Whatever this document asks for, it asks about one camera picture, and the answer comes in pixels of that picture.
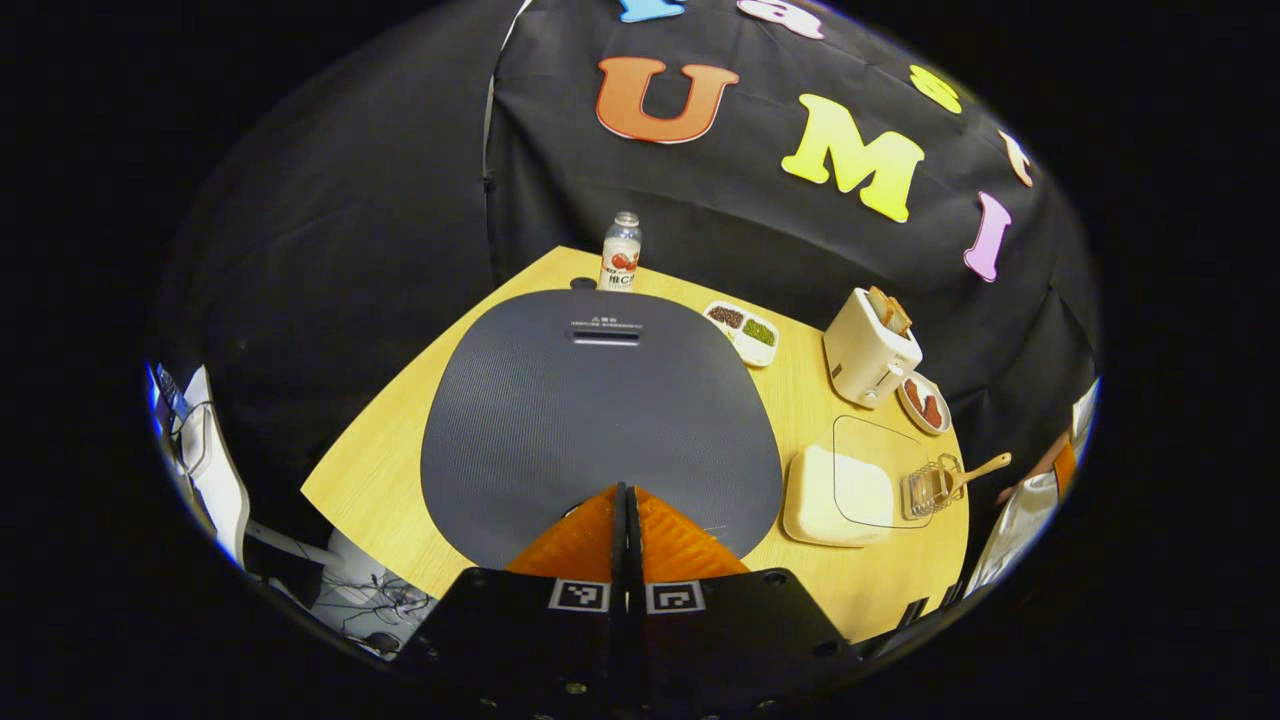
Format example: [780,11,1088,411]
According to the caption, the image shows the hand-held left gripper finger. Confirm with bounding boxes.
[628,485,861,719]
[400,483,629,719]

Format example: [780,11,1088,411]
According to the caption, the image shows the dark grey rice cooker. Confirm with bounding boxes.
[420,278,783,571]

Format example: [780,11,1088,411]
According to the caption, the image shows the metal wire chopstick holder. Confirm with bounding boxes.
[903,453,966,521]

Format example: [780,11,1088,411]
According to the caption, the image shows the clear glass dish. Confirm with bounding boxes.
[782,415,936,548]

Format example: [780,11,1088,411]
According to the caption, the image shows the white divided bean plate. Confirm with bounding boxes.
[703,300,780,368]

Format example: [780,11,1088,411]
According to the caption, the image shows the clear plastic drink bottle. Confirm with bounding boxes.
[598,211,643,293]

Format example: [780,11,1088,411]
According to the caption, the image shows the white toaster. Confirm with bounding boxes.
[823,286,923,409]

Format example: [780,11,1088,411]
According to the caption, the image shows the white round plate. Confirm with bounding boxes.
[897,371,952,436]

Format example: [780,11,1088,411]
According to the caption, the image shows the white side table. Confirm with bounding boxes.
[178,365,253,569]

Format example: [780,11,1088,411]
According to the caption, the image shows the black backdrop cloth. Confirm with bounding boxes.
[160,0,1101,561]

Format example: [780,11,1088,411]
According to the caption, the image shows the computer monitor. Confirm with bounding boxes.
[148,362,189,426]

